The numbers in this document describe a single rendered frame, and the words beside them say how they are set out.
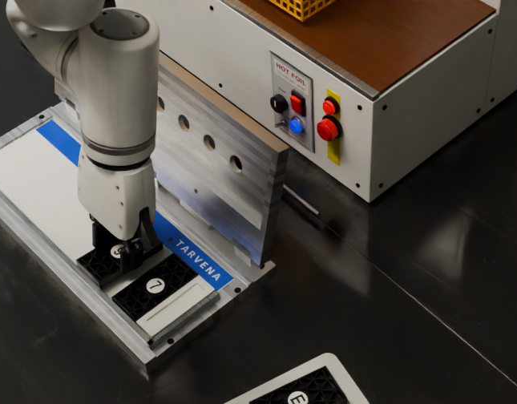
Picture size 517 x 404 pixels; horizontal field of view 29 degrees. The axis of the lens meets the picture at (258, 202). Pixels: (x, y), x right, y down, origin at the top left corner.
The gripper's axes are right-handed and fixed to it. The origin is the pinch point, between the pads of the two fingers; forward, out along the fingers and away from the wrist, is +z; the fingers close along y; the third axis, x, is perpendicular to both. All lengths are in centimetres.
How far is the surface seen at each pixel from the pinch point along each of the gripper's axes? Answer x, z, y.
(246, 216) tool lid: 11.0, -6.7, 10.7
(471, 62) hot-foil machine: 45, -18, 15
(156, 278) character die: 1.2, 1.4, 6.3
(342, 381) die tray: 8.5, 2.2, 31.3
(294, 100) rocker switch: 26.2, -12.6, 2.3
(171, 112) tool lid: 12.0, -12.1, -5.3
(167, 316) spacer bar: -1.1, 2.1, 11.5
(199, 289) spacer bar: 3.9, 1.1, 11.2
